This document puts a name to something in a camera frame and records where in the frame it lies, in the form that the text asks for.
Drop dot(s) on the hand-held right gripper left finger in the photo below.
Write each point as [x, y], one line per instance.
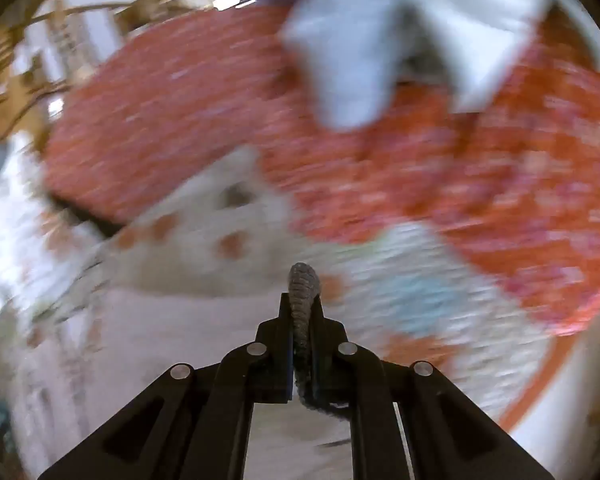
[279, 360]

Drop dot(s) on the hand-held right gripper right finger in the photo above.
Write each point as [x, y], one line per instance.
[326, 360]

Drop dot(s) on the grey knit garment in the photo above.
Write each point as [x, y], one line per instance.
[305, 285]

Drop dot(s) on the white small garment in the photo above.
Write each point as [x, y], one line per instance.
[350, 35]

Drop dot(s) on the heart print quilt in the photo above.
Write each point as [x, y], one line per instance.
[190, 260]

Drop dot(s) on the red dotted pillow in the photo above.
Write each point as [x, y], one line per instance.
[190, 110]

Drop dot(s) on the white floral pillow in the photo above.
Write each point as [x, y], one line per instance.
[7, 240]

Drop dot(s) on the wooden rattan chair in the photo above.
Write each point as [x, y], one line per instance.
[25, 85]

